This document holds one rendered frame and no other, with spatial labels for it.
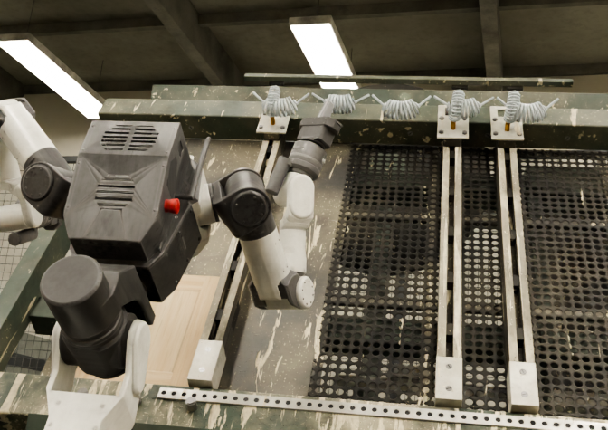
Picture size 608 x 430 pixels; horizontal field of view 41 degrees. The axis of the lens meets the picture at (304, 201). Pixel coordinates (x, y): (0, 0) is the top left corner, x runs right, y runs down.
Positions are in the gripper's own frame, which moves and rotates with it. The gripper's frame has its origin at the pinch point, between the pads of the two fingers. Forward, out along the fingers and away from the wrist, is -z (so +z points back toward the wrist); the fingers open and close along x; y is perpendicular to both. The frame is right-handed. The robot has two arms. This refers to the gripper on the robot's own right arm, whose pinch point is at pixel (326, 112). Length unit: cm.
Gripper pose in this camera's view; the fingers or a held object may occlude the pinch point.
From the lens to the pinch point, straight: 211.4
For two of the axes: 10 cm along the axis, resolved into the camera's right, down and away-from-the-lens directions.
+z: -3.5, 8.8, -3.2
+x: -7.1, -0.3, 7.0
